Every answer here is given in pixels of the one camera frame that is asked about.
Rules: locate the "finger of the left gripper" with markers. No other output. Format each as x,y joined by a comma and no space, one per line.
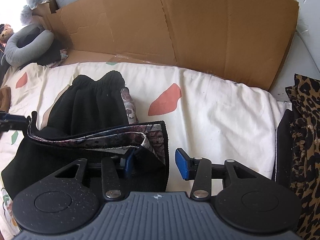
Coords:
13,122

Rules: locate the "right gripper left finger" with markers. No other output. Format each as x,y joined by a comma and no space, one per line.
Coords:
126,163

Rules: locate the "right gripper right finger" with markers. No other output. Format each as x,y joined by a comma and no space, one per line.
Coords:
186,165

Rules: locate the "black patterned jacket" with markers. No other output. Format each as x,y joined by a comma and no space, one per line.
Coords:
90,120

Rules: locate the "brown hooded garment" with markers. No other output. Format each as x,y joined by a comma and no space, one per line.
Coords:
5,99

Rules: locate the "cream patterned bed sheet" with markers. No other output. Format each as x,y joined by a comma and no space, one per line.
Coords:
205,115

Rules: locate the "grey neck pillow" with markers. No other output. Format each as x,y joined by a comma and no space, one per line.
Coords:
27,45

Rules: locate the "leopard print cloth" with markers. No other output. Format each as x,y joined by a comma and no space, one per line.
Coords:
304,182

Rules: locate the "brown cardboard sheet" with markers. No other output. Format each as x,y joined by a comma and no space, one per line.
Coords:
245,41

